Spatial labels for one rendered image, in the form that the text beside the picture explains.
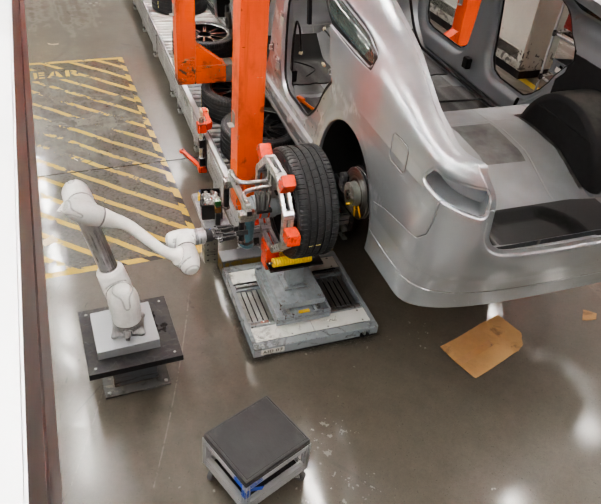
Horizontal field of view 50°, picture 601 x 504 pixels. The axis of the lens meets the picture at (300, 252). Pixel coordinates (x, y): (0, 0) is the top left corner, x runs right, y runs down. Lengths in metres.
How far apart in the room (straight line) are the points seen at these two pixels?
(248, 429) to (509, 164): 2.28
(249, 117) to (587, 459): 2.73
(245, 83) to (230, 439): 1.96
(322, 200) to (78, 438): 1.81
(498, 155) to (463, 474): 1.93
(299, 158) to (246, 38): 0.72
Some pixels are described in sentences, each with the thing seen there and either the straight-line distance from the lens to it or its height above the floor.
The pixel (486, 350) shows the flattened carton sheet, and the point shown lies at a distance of 4.39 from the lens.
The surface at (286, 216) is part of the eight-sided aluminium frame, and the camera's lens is 3.52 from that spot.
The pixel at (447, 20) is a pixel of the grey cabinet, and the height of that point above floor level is 0.13.
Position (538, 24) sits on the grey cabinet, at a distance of 8.19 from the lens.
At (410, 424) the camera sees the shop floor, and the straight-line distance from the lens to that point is 3.86.
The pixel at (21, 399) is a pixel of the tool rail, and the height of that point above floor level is 2.82.
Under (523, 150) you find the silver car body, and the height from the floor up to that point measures 1.04.
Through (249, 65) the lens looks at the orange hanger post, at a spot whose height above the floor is 1.51.
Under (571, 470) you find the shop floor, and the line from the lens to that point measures 4.01.
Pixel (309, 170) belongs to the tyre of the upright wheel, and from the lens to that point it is 3.57.
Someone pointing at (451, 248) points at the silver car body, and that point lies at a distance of 3.07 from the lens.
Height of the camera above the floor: 3.01
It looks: 39 degrees down
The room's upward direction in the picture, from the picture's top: 6 degrees clockwise
